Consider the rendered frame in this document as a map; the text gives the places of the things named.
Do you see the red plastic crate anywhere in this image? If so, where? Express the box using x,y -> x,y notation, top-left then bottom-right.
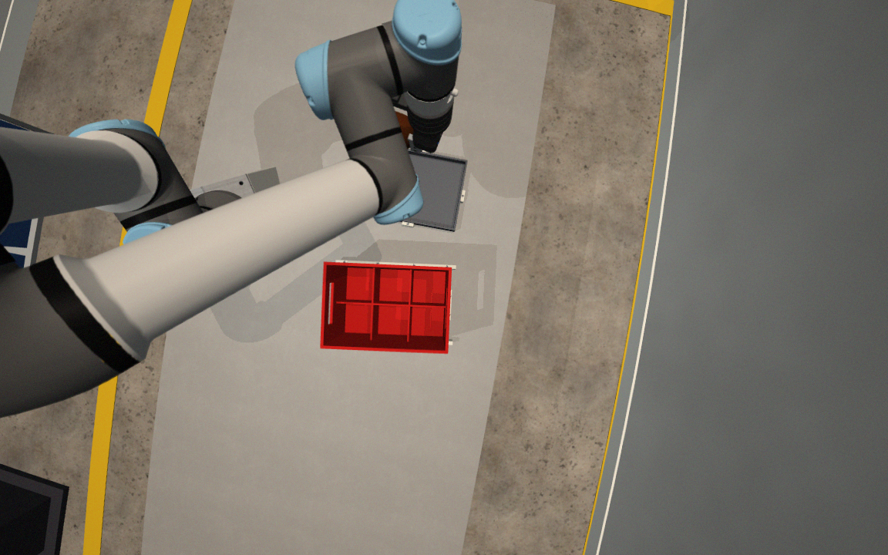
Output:
320,262 -> 452,354

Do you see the brown bottle with green label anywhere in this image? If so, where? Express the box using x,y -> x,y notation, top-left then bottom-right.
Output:
395,111 -> 413,149

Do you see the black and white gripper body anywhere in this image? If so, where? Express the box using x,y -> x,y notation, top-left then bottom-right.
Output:
392,88 -> 459,153

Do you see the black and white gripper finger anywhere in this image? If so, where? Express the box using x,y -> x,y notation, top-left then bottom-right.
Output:
408,133 -> 422,154

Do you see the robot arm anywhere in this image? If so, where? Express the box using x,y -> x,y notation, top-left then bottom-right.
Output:
0,0 -> 462,418

